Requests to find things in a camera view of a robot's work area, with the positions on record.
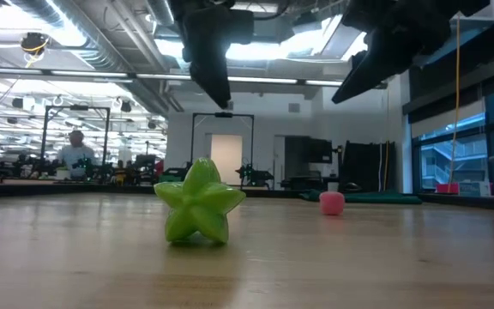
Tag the black partition panel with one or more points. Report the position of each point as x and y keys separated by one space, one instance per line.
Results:
x=367 y=165

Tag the background black robot arm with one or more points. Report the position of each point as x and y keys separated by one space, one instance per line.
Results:
x=255 y=175

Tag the black desk monitor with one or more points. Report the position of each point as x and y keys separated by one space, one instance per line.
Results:
x=315 y=150

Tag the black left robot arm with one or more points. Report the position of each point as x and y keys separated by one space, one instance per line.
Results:
x=178 y=4

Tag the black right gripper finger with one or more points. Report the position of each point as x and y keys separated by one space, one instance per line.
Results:
x=367 y=77

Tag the green folded cloth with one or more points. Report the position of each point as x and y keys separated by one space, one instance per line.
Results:
x=380 y=198

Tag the black gantry frame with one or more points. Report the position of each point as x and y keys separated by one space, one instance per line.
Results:
x=75 y=107
x=223 y=114

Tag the red plastic bin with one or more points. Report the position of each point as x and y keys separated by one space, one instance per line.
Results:
x=447 y=188

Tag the white teal box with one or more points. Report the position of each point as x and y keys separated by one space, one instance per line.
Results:
x=474 y=189

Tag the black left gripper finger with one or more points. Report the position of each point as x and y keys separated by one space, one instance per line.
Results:
x=219 y=81

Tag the person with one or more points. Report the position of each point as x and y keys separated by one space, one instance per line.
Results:
x=75 y=156

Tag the black standing desk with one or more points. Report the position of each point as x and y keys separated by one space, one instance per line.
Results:
x=307 y=182

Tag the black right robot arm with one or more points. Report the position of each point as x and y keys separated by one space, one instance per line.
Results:
x=474 y=6

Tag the pink strawberry toy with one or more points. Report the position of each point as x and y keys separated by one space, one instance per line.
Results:
x=332 y=203

